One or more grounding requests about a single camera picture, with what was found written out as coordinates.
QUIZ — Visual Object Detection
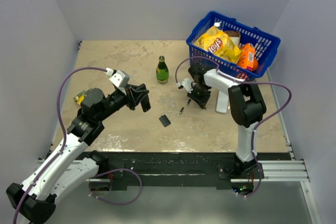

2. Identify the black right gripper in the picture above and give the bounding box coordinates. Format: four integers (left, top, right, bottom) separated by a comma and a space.
187, 84, 211, 109

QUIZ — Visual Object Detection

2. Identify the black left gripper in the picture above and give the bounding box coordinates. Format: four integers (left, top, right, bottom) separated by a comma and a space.
97, 83, 149, 122

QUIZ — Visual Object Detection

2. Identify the black battery cover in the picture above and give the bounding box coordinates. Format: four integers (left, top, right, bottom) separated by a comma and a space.
159, 115, 171, 127

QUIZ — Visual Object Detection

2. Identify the black remote control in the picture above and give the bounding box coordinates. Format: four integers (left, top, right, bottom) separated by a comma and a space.
141, 94, 151, 112

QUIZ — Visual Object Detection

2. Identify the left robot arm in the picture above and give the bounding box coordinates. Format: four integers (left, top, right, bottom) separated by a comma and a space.
6, 84, 151, 223

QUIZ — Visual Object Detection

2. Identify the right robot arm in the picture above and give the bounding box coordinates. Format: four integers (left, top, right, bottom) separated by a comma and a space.
183, 63, 267, 178

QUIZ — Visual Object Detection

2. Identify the white rectangular box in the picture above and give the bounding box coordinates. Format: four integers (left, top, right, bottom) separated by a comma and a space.
215, 91, 229, 114

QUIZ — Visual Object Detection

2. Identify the green glass bottle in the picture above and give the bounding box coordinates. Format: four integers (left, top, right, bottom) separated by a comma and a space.
156, 56, 169, 84

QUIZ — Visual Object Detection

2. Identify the yellow chips bag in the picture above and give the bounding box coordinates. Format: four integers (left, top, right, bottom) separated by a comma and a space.
194, 25, 241, 63

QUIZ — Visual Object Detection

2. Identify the orange juice carton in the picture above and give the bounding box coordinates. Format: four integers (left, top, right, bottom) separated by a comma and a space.
237, 43, 255, 71

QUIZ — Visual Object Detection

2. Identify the white cap bottle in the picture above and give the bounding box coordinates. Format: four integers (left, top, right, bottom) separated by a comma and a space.
214, 22, 221, 28

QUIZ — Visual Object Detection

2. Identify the blue plastic shopping basket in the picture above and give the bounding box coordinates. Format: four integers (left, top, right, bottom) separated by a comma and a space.
186, 11, 281, 80

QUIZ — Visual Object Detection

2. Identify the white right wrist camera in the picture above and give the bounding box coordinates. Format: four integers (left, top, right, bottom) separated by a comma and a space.
176, 78, 194, 93

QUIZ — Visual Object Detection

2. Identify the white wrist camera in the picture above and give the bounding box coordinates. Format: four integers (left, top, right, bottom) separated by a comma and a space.
176, 78, 194, 93
106, 68, 130, 88

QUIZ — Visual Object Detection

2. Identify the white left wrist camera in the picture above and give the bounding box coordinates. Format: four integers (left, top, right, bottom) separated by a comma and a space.
106, 68, 130, 88

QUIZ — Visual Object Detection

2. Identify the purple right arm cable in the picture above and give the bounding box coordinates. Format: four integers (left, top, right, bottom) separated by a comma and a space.
174, 56, 292, 156

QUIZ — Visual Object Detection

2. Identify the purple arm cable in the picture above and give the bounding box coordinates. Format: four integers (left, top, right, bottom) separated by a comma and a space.
174, 56, 292, 156
12, 66, 108, 224

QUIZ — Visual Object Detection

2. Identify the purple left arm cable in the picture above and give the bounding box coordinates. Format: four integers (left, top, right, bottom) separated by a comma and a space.
12, 66, 108, 224

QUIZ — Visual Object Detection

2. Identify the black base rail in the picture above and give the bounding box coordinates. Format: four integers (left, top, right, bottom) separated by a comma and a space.
69, 150, 265, 191

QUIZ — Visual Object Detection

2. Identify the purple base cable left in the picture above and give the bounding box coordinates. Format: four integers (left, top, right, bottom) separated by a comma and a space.
88, 167, 142, 206

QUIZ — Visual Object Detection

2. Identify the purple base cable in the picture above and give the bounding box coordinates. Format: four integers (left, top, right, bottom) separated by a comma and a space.
236, 163, 265, 198
88, 167, 142, 206

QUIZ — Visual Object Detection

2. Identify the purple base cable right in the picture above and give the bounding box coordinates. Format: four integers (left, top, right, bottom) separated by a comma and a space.
236, 163, 265, 198

